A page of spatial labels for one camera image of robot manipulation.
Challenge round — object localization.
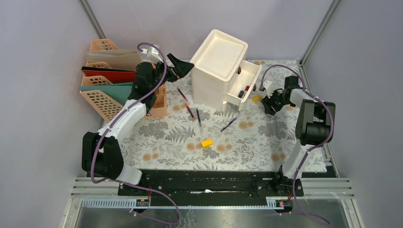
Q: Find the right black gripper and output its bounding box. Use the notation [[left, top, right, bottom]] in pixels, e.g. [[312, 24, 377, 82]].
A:
[[260, 87, 292, 116]]

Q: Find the yellow marker cap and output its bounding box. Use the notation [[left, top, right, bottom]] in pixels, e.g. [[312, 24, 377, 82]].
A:
[[252, 96, 262, 102]]

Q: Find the beige notebook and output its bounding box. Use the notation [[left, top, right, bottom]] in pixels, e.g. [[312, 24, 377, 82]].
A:
[[86, 50, 143, 71]]

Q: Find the teal folder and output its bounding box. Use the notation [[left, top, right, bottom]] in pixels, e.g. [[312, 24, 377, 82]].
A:
[[78, 82, 133, 105]]

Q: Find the red ring binder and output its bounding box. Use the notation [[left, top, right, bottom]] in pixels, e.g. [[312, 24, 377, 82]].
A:
[[81, 66, 136, 84]]

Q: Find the white drawer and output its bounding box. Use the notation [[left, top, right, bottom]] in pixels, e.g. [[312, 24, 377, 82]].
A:
[[224, 60, 262, 111]]

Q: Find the white three-drawer cabinet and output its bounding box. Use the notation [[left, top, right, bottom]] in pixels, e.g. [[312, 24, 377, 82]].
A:
[[190, 29, 248, 111]]

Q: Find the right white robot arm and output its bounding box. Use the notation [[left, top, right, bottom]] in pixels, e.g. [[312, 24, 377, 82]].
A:
[[260, 76, 336, 196]]

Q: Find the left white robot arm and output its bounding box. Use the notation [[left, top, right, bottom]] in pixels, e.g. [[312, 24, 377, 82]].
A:
[[82, 52, 195, 195]]

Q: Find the red capped marker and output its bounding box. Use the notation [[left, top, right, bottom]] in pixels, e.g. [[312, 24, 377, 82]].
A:
[[177, 87, 189, 102]]

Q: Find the blue pen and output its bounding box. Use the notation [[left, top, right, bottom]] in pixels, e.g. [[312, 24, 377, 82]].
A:
[[220, 117, 238, 132]]

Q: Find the orange clear pen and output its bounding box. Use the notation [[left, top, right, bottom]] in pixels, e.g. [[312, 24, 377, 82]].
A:
[[185, 104, 196, 120]]

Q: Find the peach plastic file organizer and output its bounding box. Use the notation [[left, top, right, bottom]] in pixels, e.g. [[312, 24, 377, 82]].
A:
[[78, 38, 169, 124]]

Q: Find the clear green pen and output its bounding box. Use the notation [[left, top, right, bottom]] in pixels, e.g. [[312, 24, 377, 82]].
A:
[[196, 108, 203, 128]]

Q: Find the floral table mat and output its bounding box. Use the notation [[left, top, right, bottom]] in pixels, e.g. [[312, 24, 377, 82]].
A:
[[120, 76, 299, 171]]

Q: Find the yellow eraser block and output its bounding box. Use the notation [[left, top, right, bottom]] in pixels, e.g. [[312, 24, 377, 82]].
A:
[[201, 139, 213, 148]]

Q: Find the aluminium corner frame post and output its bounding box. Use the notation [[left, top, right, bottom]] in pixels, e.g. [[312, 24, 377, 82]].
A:
[[78, 0, 106, 39]]

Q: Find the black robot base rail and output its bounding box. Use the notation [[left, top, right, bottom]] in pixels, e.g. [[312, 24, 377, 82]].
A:
[[117, 170, 292, 207]]

